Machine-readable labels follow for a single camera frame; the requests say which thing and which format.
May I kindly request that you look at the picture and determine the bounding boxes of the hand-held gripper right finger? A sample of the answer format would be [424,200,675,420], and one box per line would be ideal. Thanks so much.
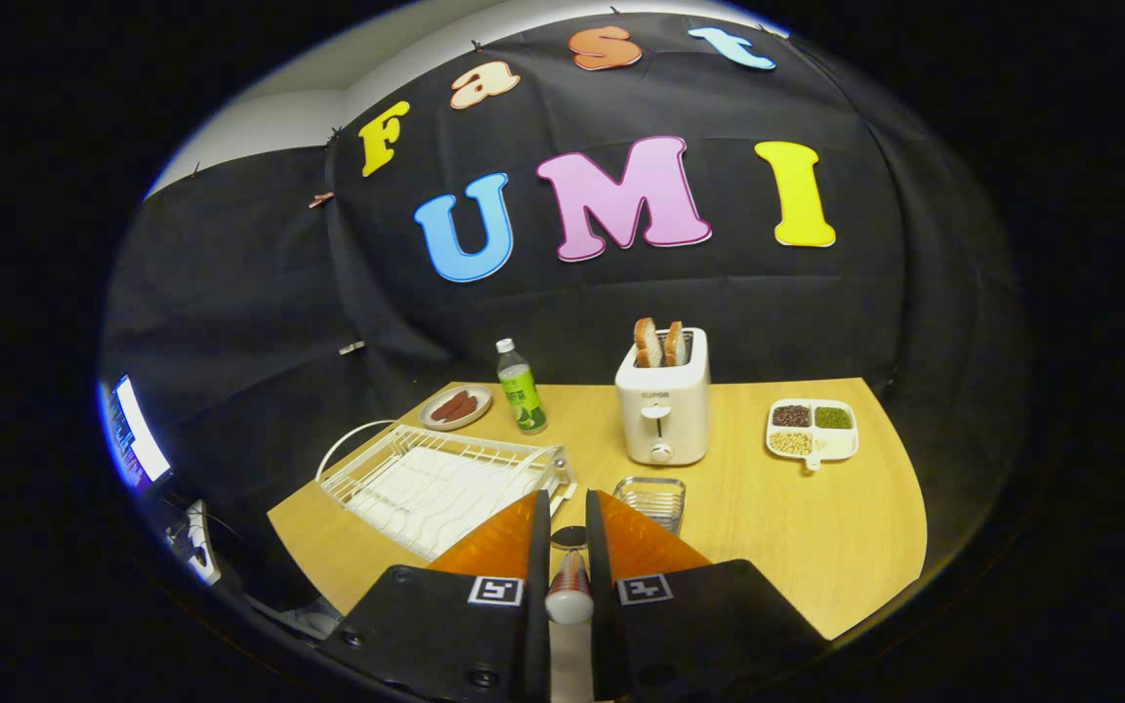
[584,488,832,703]

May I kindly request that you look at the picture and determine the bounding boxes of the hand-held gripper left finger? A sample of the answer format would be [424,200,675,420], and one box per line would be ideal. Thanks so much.
[316,488,552,703]

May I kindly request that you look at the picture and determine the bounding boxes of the metal wire basket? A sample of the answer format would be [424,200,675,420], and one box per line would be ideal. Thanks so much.
[613,476,688,536]

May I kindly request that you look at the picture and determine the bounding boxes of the white plate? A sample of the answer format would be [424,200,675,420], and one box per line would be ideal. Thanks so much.
[549,621,597,703]

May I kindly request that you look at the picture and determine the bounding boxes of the white wire dish rack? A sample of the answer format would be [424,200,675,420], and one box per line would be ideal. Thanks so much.
[315,420,578,562]

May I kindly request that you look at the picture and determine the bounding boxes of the white divided bean dish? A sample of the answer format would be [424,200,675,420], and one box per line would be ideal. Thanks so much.
[766,397,859,473]

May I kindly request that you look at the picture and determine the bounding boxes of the small beige plate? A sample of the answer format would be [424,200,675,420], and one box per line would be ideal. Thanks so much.
[419,384,493,432]

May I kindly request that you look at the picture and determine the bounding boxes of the white toaster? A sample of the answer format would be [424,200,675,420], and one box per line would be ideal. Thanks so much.
[614,327,711,467]

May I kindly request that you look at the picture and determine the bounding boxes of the white desktop device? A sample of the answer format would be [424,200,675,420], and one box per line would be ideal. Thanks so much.
[167,500,222,585]

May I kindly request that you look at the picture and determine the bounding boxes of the green label drink bottle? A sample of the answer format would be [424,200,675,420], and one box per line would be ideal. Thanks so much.
[496,338,548,435]

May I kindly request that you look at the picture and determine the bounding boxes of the black backdrop cloth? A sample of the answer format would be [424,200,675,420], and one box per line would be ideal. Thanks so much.
[99,10,1027,587]

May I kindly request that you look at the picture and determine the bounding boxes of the bright monitor screen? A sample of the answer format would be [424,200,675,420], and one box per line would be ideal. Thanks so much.
[99,375,173,491]

